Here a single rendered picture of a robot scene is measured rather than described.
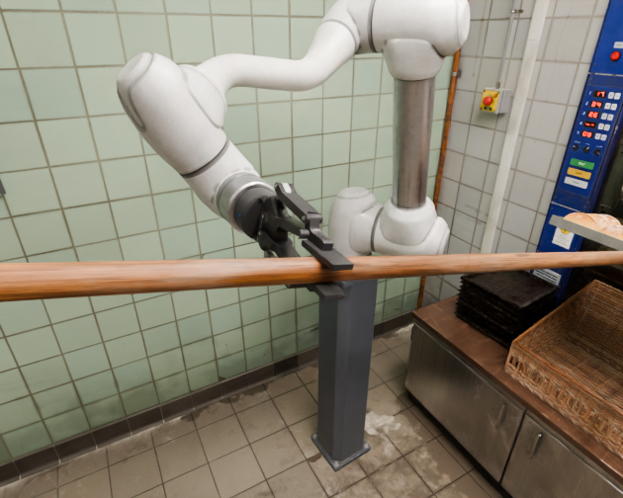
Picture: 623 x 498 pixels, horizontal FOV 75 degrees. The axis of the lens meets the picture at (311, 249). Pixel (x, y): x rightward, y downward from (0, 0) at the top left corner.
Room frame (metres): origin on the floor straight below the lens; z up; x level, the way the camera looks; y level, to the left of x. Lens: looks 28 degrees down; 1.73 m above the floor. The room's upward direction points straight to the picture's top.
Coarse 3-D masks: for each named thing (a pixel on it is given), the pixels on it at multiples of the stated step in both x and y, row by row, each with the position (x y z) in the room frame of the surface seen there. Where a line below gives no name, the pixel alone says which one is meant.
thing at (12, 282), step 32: (352, 256) 0.44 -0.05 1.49; (384, 256) 0.46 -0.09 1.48; (416, 256) 0.48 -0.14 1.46; (448, 256) 0.51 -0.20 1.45; (480, 256) 0.55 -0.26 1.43; (512, 256) 0.58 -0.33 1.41; (544, 256) 0.63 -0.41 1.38; (576, 256) 0.68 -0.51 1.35; (608, 256) 0.74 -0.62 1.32; (0, 288) 0.25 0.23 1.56; (32, 288) 0.26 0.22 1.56; (64, 288) 0.27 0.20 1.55; (96, 288) 0.28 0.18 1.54; (128, 288) 0.30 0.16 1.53; (160, 288) 0.31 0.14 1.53; (192, 288) 0.32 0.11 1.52; (224, 288) 0.34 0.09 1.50
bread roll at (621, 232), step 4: (604, 228) 1.03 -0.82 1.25; (608, 228) 1.02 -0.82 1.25; (612, 228) 1.01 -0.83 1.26; (616, 228) 1.01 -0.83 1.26; (620, 228) 1.00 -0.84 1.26; (604, 232) 1.02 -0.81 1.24; (608, 232) 1.01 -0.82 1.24; (612, 232) 1.00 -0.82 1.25; (616, 232) 1.00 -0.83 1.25; (620, 232) 0.99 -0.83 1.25; (616, 236) 0.99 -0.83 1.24; (620, 236) 0.98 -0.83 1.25
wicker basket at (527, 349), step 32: (608, 288) 1.34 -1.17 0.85; (544, 320) 1.23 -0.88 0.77; (576, 320) 1.36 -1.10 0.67; (608, 320) 1.28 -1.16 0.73; (512, 352) 1.15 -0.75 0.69; (544, 352) 1.26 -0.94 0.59; (576, 352) 1.26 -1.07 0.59; (608, 352) 1.22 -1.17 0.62; (544, 384) 1.08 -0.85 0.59; (576, 384) 0.96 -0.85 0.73; (608, 384) 1.09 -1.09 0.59; (576, 416) 0.93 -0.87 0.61; (608, 416) 0.86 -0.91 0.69; (608, 448) 0.83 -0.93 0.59
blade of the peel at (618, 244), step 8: (552, 216) 1.13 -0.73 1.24; (560, 216) 1.15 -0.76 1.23; (560, 224) 1.10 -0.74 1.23; (568, 224) 1.09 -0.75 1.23; (576, 224) 1.07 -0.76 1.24; (576, 232) 1.06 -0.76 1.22; (584, 232) 1.04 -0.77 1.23; (592, 232) 1.03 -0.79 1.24; (600, 232) 1.01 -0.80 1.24; (600, 240) 1.00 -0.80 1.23; (608, 240) 0.99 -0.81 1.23; (616, 240) 0.97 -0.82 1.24; (616, 248) 0.96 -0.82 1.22
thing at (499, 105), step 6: (486, 90) 1.96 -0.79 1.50; (492, 90) 1.93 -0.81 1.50; (498, 90) 1.90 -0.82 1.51; (504, 90) 1.90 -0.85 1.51; (510, 90) 1.92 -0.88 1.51; (486, 96) 1.95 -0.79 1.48; (492, 96) 1.92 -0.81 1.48; (498, 96) 1.90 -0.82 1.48; (504, 96) 1.91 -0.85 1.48; (492, 102) 1.92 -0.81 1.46; (498, 102) 1.89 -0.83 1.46; (504, 102) 1.91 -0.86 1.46; (480, 108) 1.97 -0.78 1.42; (486, 108) 1.94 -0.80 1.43; (492, 108) 1.91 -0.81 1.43; (498, 108) 1.90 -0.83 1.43; (504, 108) 1.91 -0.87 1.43
